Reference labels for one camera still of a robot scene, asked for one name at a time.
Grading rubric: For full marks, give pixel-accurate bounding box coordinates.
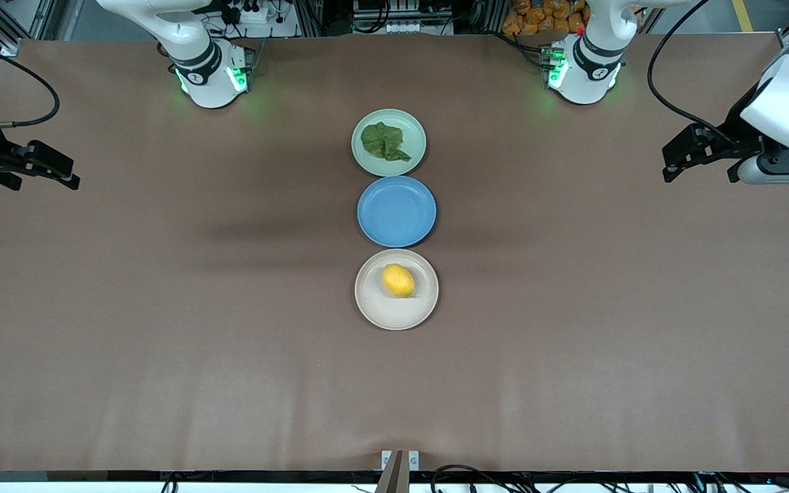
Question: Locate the green lettuce leaf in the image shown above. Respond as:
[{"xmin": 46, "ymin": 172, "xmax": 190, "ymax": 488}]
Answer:
[{"xmin": 360, "ymin": 122, "xmax": 412, "ymax": 163}]

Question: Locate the yellow lemon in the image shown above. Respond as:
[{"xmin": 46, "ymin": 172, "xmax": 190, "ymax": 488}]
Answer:
[{"xmin": 381, "ymin": 264, "xmax": 416, "ymax": 299}]

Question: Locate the bag of orange fruit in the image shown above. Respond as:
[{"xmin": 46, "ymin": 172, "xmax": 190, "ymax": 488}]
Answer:
[{"xmin": 502, "ymin": 0, "xmax": 587, "ymax": 35}]

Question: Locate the white power strip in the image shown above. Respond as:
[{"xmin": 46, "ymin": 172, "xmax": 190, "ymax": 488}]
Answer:
[{"xmin": 220, "ymin": 0, "xmax": 284, "ymax": 25}]

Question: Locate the light green plate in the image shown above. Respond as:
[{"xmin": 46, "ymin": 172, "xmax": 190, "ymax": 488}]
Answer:
[{"xmin": 351, "ymin": 109, "xmax": 427, "ymax": 177}]

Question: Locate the blue plate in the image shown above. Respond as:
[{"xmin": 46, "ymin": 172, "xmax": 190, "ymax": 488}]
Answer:
[{"xmin": 357, "ymin": 175, "xmax": 438, "ymax": 248}]

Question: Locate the beige plate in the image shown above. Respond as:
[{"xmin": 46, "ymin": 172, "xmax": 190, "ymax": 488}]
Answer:
[{"xmin": 354, "ymin": 249, "xmax": 440, "ymax": 331}]

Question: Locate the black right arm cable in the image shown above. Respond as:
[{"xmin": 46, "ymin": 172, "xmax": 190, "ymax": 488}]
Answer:
[{"xmin": 0, "ymin": 41, "xmax": 61, "ymax": 131}]

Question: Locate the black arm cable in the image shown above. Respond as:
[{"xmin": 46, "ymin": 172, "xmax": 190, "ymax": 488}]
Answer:
[
  {"xmin": 647, "ymin": 0, "xmax": 738, "ymax": 144},
  {"xmin": 0, "ymin": 41, "xmax": 61, "ymax": 131}
]

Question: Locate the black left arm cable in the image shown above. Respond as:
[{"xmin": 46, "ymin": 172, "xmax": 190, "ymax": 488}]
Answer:
[{"xmin": 647, "ymin": 0, "xmax": 738, "ymax": 144}]

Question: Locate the black base cable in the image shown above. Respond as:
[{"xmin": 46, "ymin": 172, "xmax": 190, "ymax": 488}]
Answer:
[{"xmin": 497, "ymin": 31, "xmax": 549, "ymax": 66}]

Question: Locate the white table edge bracket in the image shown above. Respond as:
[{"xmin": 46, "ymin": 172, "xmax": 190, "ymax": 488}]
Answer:
[{"xmin": 381, "ymin": 450, "xmax": 421, "ymax": 472}]

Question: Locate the brown post at table edge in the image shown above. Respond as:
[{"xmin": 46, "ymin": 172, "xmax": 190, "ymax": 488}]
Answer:
[{"xmin": 375, "ymin": 450, "xmax": 405, "ymax": 493}]

